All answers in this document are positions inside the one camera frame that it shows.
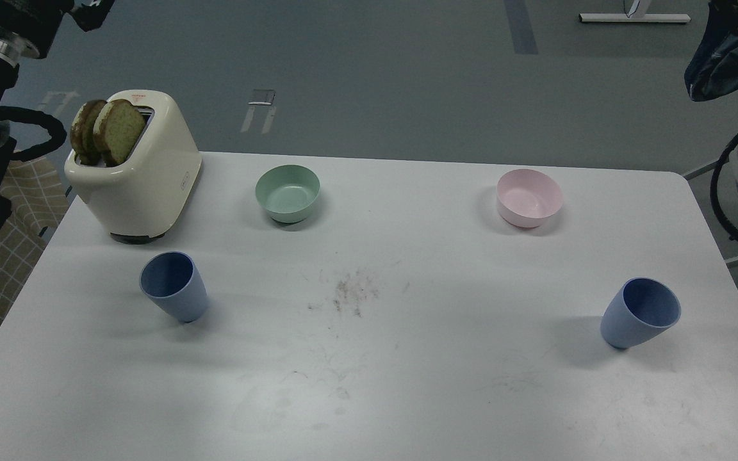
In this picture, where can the checkered cloth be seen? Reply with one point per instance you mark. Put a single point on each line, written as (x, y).
(38, 202)

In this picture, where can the toast slice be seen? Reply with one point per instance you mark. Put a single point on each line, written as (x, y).
(116, 130)
(82, 132)

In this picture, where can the white stand base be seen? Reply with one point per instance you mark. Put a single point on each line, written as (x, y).
(636, 13)

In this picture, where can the blue cup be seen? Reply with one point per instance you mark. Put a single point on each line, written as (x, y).
(642, 309)
(172, 282)

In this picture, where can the cream white toaster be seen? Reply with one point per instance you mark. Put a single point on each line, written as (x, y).
(141, 199)

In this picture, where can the green bowl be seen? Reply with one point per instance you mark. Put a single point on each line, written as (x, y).
(288, 193)

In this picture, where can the pink bowl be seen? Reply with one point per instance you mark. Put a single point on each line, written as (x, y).
(527, 198)

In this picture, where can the right toast slice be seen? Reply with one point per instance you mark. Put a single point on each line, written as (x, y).
(116, 130)

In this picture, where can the left toast slice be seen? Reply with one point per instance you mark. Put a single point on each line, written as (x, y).
(82, 132)

